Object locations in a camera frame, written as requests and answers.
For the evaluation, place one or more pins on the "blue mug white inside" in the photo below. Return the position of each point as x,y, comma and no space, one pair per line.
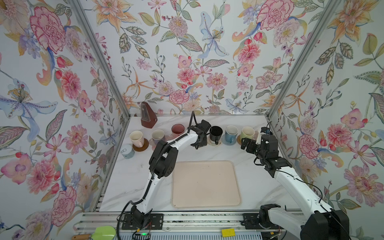
231,130

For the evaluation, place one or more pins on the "light green mug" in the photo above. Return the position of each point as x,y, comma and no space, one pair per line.
247,133

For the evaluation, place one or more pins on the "brown wooden metronome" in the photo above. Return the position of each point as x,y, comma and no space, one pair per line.
148,116

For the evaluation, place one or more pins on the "black mug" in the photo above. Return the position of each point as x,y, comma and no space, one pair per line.
216,133

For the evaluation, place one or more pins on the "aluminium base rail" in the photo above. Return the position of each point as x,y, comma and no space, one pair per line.
185,225

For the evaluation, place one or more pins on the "white multicolour zigzag coaster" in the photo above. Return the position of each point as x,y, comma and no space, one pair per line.
213,143

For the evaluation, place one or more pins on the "green spatula wooden handle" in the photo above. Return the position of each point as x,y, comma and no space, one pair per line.
101,233

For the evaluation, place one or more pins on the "brown round cork coaster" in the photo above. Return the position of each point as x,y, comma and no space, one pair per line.
143,148

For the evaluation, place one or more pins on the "grey-blue woven round coaster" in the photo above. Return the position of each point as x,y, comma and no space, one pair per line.
229,140

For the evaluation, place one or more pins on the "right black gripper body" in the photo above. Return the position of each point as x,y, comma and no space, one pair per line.
255,149

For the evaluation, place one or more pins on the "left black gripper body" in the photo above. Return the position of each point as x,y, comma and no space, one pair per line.
202,142

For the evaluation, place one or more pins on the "yellow sticky label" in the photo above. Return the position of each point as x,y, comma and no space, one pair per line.
227,233

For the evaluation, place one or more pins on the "purple mug white inside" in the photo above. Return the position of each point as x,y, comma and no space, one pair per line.
158,135

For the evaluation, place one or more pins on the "pink flower coaster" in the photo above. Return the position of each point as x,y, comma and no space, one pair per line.
153,143
173,137

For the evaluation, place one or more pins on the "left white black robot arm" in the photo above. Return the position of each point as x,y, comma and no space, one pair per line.
162,163

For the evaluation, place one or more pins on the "small tin can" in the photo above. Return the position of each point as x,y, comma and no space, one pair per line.
127,151

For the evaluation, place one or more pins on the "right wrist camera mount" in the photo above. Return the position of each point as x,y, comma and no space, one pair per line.
266,130

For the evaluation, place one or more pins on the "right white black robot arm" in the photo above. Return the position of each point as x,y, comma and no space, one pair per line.
318,221

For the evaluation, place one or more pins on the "woven rattan round coaster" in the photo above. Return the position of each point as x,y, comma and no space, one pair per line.
239,140

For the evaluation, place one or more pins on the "beige serving tray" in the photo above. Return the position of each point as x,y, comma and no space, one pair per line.
210,184

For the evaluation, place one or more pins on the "cream mug pink handle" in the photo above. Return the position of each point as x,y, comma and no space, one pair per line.
137,139

